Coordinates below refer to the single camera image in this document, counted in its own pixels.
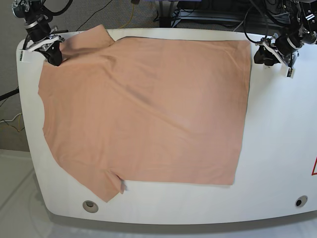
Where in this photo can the aluminium frame rail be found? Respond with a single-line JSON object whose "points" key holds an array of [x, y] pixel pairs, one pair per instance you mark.
{"points": [[231, 20]]}

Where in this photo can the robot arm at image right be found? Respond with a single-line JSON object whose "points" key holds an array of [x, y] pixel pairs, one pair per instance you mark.
{"points": [[301, 19]]}

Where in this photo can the black strip behind table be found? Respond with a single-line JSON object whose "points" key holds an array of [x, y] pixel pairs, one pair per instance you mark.
{"points": [[61, 31]]}

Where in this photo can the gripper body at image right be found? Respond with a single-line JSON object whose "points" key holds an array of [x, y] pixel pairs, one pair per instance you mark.
{"points": [[285, 48]]}

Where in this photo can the black bar at left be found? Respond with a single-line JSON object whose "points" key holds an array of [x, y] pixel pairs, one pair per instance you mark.
{"points": [[9, 94]]}

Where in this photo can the left table cable grommet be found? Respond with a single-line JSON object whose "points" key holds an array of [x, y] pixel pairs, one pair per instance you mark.
{"points": [[90, 206]]}

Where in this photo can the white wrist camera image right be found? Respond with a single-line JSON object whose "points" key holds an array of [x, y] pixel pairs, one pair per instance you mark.
{"points": [[290, 72]]}

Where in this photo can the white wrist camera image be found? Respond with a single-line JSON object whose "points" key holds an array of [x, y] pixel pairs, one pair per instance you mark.
{"points": [[290, 72], [26, 56]]}

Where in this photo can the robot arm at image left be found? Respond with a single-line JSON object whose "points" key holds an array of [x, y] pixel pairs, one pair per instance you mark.
{"points": [[35, 10]]}

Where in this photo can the peach orange T-shirt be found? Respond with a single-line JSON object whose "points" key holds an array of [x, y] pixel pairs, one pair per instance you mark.
{"points": [[146, 109]]}

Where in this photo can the right table cable grommet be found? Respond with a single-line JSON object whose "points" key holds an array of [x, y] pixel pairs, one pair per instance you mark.
{"points": [[301, 201]]}

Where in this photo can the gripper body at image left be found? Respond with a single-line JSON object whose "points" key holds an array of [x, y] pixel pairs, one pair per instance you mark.
{"points": [[40, 36]]}

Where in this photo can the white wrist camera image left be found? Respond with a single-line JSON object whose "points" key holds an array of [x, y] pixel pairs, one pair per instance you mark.
{"points": [[26, 56]]}

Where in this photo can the table cable grommet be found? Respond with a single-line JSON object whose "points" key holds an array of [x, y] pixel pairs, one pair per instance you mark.
{"points": [[90, 206], [301, 201]]}

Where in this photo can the black desk leg base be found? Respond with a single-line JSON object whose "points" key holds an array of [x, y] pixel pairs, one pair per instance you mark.
{"points": [[165, 10]]}

